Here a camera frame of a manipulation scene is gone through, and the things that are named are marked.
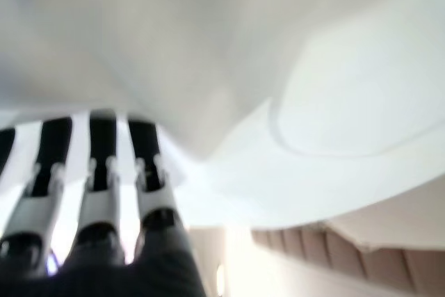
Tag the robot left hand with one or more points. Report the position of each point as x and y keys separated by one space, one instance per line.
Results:
x=104 y=258

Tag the white duvet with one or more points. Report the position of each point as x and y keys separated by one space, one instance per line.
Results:
x=139 y=32

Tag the brown tufted upholstered headboard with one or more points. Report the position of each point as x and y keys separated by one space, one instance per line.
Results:
x=347 y=258

